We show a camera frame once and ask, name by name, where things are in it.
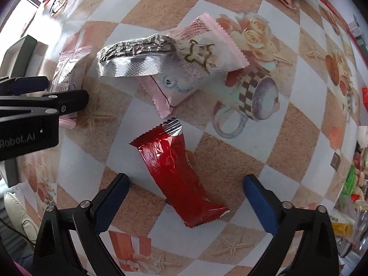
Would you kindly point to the clear packet with dark bar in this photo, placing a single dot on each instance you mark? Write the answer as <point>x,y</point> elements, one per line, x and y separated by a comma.
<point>135,49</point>

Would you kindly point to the person's maroon clothing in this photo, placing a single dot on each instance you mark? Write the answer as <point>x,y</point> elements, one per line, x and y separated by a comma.
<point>21,268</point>

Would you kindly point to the red snack packet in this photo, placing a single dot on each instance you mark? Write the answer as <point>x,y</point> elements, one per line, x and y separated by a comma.
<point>175,175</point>

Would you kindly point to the green packet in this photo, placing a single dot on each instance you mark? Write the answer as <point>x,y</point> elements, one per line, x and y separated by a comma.
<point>349,181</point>

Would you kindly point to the pink edged white snack packet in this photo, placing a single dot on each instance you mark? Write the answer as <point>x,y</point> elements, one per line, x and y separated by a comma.
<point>207,60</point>

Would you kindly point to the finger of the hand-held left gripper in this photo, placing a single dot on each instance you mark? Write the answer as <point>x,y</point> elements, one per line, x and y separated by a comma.
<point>28,84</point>
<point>72,100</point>

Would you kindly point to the grey box with white inside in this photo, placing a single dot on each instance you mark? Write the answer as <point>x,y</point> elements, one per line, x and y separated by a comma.
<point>25,56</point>

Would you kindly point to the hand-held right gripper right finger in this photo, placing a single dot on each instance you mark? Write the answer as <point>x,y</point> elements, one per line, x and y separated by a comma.
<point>261,204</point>

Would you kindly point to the cream chair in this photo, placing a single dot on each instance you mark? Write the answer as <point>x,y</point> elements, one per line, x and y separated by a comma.
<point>17,212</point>

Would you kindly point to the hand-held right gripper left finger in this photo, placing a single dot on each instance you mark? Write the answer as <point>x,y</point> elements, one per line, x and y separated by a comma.
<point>112,204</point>

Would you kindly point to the yellow box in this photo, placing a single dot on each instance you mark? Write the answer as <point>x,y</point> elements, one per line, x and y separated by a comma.
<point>342,226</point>

